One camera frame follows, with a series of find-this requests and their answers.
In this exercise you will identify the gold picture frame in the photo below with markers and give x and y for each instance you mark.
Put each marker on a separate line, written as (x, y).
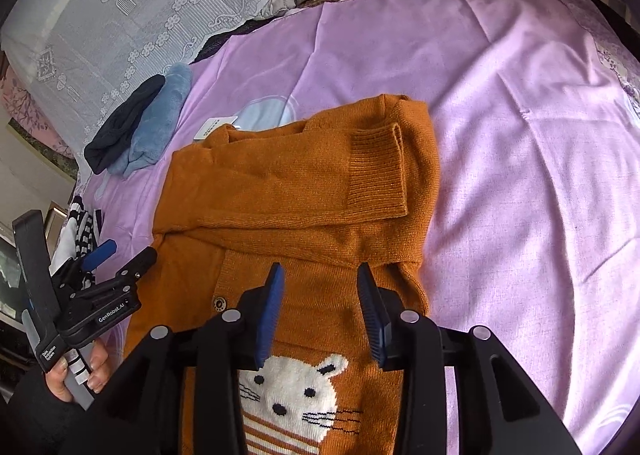
(52, 220)

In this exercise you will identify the white hang tag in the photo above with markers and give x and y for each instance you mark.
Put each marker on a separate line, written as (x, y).
(215, 127)

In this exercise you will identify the light blue fleece garment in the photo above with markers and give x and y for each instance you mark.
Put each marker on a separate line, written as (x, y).
(160, 120)

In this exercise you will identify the black white striped garment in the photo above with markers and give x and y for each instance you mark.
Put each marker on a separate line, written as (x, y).
(82, 230)

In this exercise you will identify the pink floral quilt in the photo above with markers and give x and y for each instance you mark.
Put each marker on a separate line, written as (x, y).
(25, 105)

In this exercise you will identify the purple bed sheet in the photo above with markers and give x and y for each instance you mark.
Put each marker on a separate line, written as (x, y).
(500, 135)

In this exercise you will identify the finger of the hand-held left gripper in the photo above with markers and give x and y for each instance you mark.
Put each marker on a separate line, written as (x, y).
(137, 262)
(102, 250)

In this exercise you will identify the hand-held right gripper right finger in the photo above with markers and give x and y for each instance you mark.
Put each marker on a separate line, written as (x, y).
(372, 315)

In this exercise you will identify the orange knitted cardigan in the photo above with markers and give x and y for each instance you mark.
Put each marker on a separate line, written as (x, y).
(300, 185)

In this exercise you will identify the navy folded garment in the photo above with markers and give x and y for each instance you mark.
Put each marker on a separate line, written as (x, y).
(120, 130)

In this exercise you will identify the white lace cover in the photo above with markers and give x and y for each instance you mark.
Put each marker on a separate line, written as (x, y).
(125, 0)

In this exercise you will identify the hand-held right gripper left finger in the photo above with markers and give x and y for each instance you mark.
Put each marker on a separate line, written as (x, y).
(270, 315)

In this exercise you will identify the person's left hand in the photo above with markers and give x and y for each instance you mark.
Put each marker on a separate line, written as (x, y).
(55, 385)

